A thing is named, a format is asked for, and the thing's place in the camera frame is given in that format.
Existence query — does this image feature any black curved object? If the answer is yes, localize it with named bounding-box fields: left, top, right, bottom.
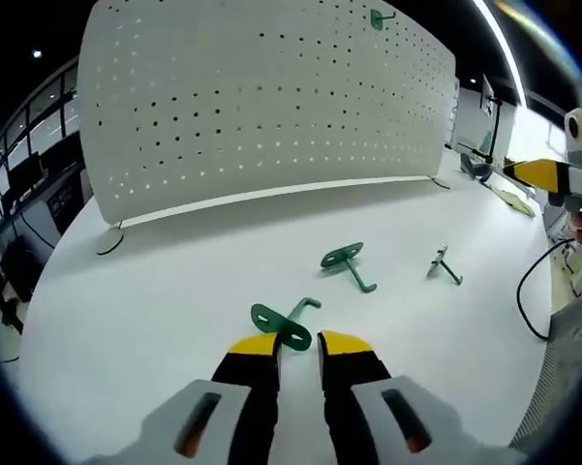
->
left=459, top=152, right=494, bottom=184

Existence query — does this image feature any dark equipment cabinet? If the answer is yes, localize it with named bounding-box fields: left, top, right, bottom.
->
left=43, top=169, right=86, bottom=246

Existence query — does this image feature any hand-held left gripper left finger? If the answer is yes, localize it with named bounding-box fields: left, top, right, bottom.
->
left=135, top=331, right=285, bottom=465

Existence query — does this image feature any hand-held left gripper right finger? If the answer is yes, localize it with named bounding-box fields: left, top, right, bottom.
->
left=316, top=328, right=480, bottom=465

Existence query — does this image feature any person's right hand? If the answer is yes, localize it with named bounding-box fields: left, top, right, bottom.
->
left=564, top=208, right=582, bottom=261

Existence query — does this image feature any black stand with screen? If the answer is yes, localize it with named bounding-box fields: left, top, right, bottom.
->
left=457, top=75, right=507, bottom=169

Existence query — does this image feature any green hook assembly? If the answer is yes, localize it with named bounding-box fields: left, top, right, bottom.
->
left=425, top=244, right=465, bottom=287
left=370, top=8, right=397, bottom=31
left=320, top=241, right=379, bottom=295
left=250, top=297, right=322, bottom=353

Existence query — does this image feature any white mesh office chair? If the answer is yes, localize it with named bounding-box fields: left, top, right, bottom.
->
left=507, top=290, right=582, bottom=450

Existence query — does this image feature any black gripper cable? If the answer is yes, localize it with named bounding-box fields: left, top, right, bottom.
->
left=515, top=236, right=577, bottom=341

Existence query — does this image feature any yellow-green cloth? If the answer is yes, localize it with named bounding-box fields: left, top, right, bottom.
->
left=493, top=186, right=537, bottom=219

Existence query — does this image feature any white perforated mounting plate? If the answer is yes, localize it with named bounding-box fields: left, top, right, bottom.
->
left=77, top=0, right=459, bottom=257

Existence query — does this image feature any long ceiling light strip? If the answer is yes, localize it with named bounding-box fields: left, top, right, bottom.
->
left=469, top=0, right=532, bottom=110

